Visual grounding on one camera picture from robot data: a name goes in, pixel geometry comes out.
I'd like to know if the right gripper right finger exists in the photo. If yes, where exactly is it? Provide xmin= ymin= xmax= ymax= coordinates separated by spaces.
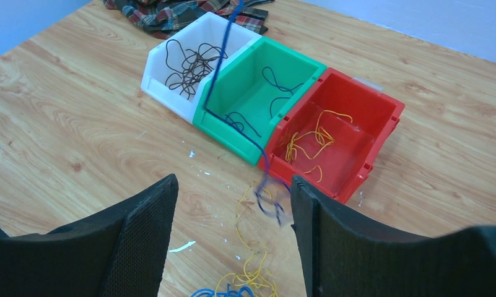
xmin=291 ymin=175 xmax=496 ymax=296

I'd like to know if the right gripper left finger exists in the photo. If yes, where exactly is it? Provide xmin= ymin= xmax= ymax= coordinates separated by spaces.
xmin=0 ymin=174 xmax=179 ymax=296

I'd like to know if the cable ball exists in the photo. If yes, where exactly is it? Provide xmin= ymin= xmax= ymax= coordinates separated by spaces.
xmin=191 ymin=190 xmax=279 ymax=297

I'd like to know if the yellow thin cable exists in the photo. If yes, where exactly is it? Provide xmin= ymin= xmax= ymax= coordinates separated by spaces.
xmin=284 ymin=110 xmax=354 ymax=184

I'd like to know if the dark purple thin cable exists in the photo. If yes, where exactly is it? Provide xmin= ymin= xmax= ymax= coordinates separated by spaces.
xmin=223 ymin=66 xmax=305 ymax=138

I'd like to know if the red plastic bin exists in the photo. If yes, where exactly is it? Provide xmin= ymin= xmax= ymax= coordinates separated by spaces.
xmin=258 ymin=67 xmax=405 ymax=204

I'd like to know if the white plastic bin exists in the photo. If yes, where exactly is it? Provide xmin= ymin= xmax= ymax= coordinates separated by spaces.
xmin=141 ymin=12 xmax=261 ymax=123

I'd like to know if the green plastic bin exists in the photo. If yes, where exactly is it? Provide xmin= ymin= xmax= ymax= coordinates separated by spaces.
xmin=193 ymin=37 xmax=327 ymax=165

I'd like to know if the plaid flannel shirt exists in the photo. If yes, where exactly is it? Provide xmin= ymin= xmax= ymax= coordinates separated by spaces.
xmin=102 ymin=0 xmax=270 ymax=40

